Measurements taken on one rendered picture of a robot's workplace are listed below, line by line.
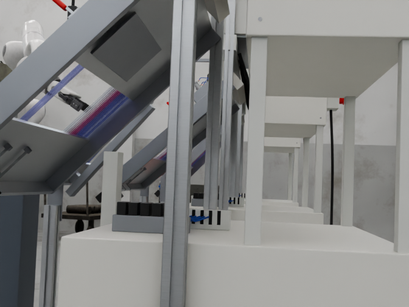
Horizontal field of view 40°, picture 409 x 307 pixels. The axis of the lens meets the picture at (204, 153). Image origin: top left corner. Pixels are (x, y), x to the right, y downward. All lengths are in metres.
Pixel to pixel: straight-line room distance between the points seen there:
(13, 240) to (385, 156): 5.50
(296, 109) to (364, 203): 5.06
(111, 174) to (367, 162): 5.58
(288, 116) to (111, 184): 0.83
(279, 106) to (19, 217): 1.36
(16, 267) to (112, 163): 0.93
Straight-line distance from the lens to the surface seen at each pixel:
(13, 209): 2.91
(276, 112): 2.49
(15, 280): 2.93
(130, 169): 2.53
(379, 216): 7.51
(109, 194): 2.21
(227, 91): 2.47
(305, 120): 2.49
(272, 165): 7.43
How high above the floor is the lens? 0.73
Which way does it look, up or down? 3 degrees up
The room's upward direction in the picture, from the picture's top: 2 degrees clockwise
